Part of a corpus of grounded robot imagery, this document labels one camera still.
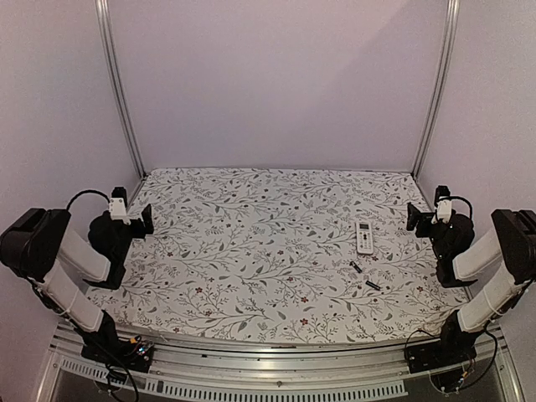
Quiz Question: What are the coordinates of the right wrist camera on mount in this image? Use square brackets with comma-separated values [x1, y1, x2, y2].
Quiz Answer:
[432, 185, 452, 224]

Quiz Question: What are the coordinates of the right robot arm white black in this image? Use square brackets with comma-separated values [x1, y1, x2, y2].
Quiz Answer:
[406, 197, 535, 365]

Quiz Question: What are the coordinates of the right aluminium frame post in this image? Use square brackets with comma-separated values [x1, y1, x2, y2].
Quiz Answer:
[411, 0, 460, 181]

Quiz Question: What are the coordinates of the white remote control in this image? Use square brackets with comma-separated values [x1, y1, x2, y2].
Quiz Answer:
[355, 220, 374, 255]

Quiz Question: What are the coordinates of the aluminium frame post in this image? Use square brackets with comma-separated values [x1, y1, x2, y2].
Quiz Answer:
[95, 0, 147, 179]
[411, 0, 460, 181]

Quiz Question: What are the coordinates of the black battery near remote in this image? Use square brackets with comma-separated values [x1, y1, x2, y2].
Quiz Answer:
[349, 261, 363, 273]

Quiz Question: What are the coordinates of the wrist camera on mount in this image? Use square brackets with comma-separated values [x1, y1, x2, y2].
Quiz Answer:
[432, 185, 452, 224]
[108, 187, 130, 224]

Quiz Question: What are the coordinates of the left aluminium frame post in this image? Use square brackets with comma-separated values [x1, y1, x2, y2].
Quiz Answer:
[95, 0, 147, 179]

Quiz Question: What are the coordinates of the black battery front right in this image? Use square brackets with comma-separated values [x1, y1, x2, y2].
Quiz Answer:
[365, 281, 381, 291]

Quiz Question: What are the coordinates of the front aluminium rail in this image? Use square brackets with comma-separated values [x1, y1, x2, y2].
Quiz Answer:
[38, 323, 524, 400]

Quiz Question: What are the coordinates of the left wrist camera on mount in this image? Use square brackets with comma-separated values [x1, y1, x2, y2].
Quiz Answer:
[108, 187, 130, 224]

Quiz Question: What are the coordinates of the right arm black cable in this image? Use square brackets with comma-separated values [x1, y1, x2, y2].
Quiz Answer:
[448, 196, 474, 219]

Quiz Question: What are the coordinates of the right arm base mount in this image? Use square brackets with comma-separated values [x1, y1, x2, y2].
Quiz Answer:
[404, 337, 477, 374]

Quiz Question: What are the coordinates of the white slotted cable duct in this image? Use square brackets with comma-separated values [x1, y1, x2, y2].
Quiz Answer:
[59, 349, 410, 401]

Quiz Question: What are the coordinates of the floral patterned table mat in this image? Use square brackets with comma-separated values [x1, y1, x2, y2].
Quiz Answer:
[87, 168, 466, 344]

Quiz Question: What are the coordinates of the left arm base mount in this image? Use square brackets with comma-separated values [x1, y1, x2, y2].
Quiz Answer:
[81, 332, 154, 373]

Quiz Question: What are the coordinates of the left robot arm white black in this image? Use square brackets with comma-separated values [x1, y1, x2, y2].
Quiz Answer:
[1, 206, 154, 363]

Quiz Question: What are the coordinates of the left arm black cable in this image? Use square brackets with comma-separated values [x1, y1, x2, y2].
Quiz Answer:
[66, 189, 112, 211]

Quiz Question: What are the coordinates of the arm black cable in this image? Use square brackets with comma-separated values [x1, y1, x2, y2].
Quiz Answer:
[448, 196, 474, 219]
[66, 189, 112, 211]

